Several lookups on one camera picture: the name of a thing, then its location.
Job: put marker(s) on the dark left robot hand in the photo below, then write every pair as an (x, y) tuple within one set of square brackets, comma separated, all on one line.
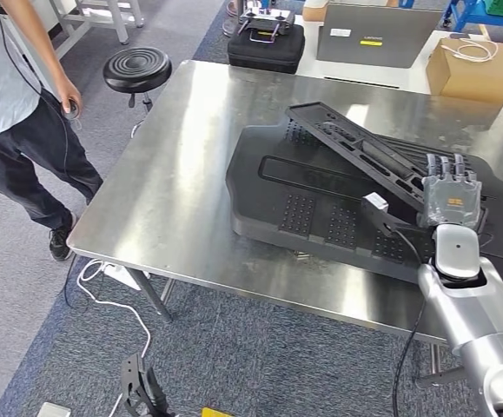
[(144, 388)]

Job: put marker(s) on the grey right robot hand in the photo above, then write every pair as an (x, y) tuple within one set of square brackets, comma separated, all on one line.
[(451, 201)]

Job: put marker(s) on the black plastic plate holder panel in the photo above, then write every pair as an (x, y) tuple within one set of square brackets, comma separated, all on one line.
[(320, 124)]

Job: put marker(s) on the small black hand switch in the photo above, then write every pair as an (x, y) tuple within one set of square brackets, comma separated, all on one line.
[(74, 109)]

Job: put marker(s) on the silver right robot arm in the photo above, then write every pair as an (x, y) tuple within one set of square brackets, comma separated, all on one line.
[(473, 311)]

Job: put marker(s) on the stainless steel workbench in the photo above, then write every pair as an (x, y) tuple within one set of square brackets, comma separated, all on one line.
[(168, 172)]

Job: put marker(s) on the brown cardboard box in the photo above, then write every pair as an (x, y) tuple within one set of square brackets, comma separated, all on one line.
[(473, 79)]

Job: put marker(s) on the grey case with yellow label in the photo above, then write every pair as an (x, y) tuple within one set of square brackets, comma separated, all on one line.
[(386, 34)]

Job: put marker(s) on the black studded moulded panel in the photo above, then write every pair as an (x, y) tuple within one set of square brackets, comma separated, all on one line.
[(251, 201)]

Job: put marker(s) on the small tan cardboard box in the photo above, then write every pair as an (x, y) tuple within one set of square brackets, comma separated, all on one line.
[(315, 10)]

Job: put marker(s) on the black carrying case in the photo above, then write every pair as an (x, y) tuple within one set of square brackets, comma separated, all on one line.
[(264, 56)]

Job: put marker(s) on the grey remote controller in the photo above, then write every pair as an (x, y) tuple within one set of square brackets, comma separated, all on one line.
[(265, 22)]

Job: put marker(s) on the black round stool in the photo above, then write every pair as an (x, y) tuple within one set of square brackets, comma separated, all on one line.
[(137, 69)]

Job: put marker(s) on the chrome stanchion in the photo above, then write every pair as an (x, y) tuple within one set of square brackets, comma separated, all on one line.
[(233, 19)]

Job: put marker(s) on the person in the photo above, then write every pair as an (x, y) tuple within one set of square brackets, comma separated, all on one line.
[(7, 86)]

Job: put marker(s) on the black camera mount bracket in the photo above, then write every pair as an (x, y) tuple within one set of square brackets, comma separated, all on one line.
[(386, 221)]

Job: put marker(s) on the yellow black robot base bracket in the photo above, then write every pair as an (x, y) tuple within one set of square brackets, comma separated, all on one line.
[(216, 412)]

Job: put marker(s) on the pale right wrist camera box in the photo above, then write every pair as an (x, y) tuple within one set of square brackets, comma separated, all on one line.
[(374, 201)]

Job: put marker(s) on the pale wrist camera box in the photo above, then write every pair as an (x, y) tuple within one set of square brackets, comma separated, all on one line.
[(374, 201), (54, 410)]

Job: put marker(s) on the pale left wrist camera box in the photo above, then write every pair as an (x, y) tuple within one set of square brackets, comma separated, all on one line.
[(54, 410)]

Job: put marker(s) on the blue metal cart frame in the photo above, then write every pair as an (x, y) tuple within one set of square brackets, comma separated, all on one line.
[(463, 14)]

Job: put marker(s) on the white metal table frame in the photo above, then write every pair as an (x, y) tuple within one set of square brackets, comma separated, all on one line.
[(116, 20)]

